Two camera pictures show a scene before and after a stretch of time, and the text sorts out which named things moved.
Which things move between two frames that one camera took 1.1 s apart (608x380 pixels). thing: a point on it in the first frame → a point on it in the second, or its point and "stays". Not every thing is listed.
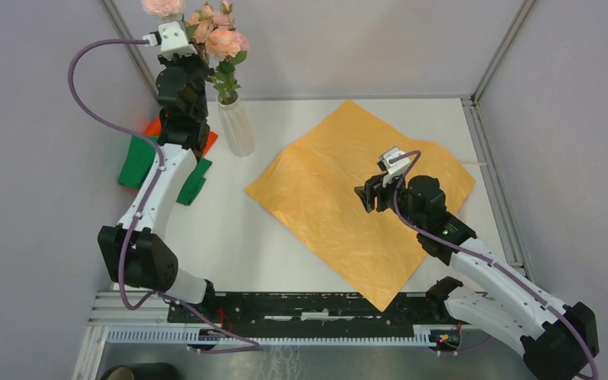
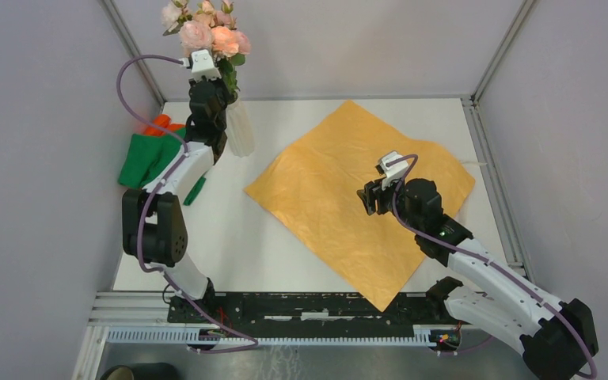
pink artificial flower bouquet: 165,8 → 194,23
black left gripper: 192,58 → 220,84
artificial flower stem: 229,47 stays
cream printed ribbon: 473,165 stays
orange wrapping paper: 309,188 stays
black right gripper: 373,188 stays
